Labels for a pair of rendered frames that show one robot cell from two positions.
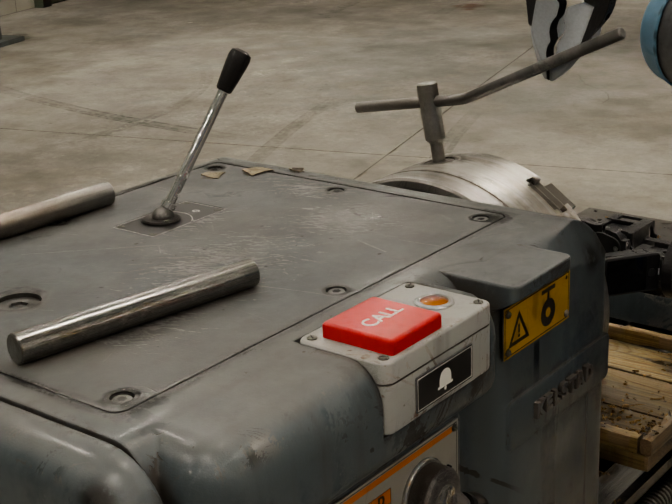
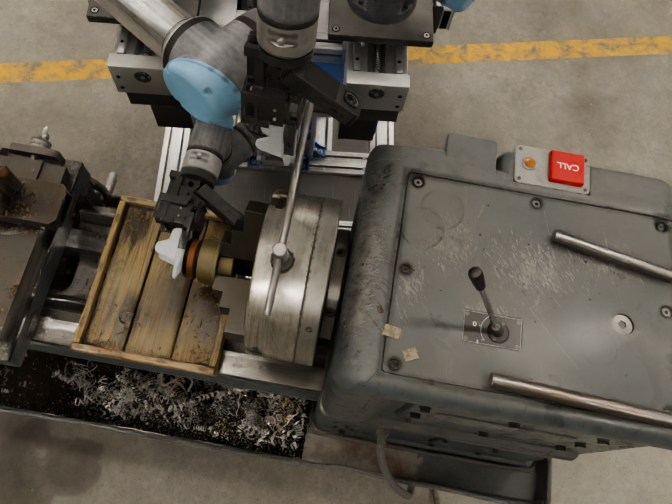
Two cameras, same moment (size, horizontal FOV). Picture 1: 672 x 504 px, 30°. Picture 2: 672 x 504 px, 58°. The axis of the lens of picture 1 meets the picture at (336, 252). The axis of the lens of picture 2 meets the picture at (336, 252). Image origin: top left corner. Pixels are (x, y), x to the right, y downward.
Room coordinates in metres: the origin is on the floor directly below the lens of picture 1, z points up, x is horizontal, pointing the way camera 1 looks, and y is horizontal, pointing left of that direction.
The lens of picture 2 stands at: (1.45, 0.20, 2.15)
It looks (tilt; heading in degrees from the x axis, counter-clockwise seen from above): 68 degrees down; 231
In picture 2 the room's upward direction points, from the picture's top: 11 degrees clockwise
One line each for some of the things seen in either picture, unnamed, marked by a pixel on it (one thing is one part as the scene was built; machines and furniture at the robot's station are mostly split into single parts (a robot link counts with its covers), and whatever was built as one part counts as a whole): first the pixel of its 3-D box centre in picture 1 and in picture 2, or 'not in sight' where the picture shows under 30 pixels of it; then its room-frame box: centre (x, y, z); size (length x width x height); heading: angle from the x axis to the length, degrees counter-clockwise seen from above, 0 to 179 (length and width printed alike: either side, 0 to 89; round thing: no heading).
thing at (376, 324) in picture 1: (382, 330); (565, 169); (0.79, -0.03, 1.26); 0.06 x 0.06 x 0.02; 52
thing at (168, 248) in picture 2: not in sight; (170, 250); (1.46, -0.27, 1.10); 0.09 x 0.06 x 0.03; 50
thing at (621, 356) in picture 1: (571, 374); (167, 282); (1.50, -0.30, 0.89); 0.36 x 0.30 x 0.04; 52
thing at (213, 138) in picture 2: not in sight; (211, 137); (1.29, -0.48, 1.08); 0.11 x 0.08 x 0.09; 50
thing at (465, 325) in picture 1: (398, 353); (546, 175); (0.81, -0.04, 1.23); 0.13 x 0.08 x 0.05; 142
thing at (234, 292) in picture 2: not in sight; (239, 313); (1.40, -0.11, 1.09); 0.12 x 0.11 x 0.05; 52
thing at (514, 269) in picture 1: (502, 278); (469, 159); (0.93, -0.13, 1.24); 0.09 x 0.08 x 0.03; 142
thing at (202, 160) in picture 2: not in sight; (200, 168); (1.34, -0.42, 1.08); 0.08 x 0.05 x 0.08; 140
